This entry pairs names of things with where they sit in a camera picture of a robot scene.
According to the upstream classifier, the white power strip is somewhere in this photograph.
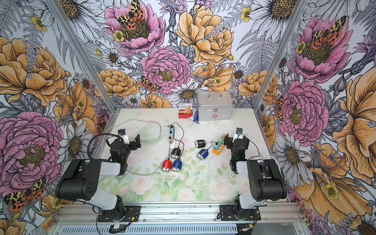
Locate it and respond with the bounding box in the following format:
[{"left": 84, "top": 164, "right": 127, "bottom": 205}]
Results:
[{"left": 168, "top": 123, "right": 177, "bottom": 153}]

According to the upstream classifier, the pink usb charger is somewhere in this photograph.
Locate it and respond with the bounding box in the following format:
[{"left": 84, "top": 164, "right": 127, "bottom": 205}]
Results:
[{"left": 168, "top": 136, "right": 174, "bottom": 144}]

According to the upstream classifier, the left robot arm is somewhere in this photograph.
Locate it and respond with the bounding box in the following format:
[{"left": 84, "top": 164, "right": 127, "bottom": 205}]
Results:
[{"left": 55, "top": 129, "right": 142, "bottom": 223}]

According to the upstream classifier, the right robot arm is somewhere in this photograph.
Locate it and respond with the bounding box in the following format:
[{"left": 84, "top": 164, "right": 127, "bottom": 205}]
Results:
[{"left": 224, "top": 132, "right": 287, "bottom": 220}]

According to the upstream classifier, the dark blue electric shaver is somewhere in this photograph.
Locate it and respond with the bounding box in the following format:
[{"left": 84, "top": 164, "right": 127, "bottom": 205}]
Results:
[{"left": 196, "top": 149, "right": 209, "bottom": 160}]

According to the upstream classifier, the red electric shaver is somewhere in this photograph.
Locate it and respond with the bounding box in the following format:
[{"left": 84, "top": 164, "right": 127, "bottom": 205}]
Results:
[{"left": 162, "top": 160, "right": 172, "bottom": 172}]

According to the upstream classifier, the green adapter on orange strip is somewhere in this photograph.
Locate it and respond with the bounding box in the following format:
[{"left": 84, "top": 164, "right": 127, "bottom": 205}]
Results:
[{"left": 213, "top": 136, "right": 224, "bottom": 150}]

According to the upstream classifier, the orange power strip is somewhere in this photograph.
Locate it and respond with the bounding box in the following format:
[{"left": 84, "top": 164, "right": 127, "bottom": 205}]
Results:
[{"left": 212, "top": 135, "right": 226, "bottom": 156}]

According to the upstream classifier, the silver metal case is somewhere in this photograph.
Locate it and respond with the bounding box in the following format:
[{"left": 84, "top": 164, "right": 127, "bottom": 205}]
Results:
[{"left": 197, "top": 91, "right": 233, "bottom": 122}]

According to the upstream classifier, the blue white packet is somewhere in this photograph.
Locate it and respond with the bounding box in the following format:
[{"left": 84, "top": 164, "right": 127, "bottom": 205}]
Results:
[{"left": 189, "top": 110, "right": 199, "bottom": 124}]

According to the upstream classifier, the red cardboard box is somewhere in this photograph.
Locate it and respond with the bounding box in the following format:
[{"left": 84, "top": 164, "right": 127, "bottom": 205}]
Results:
[{"left": 178, "top": 103, "right": 193, "bottom": 119}]

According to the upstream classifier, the black usb cable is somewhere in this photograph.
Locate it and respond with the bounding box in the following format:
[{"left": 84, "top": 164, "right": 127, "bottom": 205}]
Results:
[{"left": 170, "top": 121, "right": 185, "bottom": 159}]

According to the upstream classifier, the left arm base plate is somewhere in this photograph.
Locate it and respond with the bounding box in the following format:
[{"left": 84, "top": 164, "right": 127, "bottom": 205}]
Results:
[{"left": 98, "top": 206, "right": 141, "bottom": 223}]

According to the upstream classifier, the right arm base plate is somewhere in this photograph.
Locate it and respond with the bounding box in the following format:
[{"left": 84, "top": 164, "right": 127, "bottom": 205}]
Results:
[{"left": 216, "top": 205, "right": 261, "bottom": 221}]

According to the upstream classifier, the aluminium front rail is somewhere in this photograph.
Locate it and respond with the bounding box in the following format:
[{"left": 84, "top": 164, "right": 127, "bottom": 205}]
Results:
[{"left": 55, "top": 201, "right": 304, "bottom": 225}]

